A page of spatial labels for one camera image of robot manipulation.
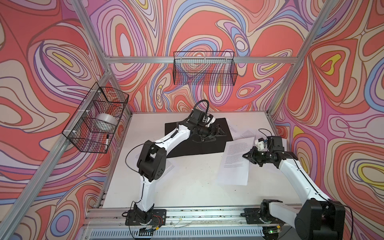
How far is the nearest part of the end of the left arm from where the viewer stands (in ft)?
2.41

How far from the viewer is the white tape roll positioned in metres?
0.71

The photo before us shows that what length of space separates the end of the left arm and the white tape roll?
371mm
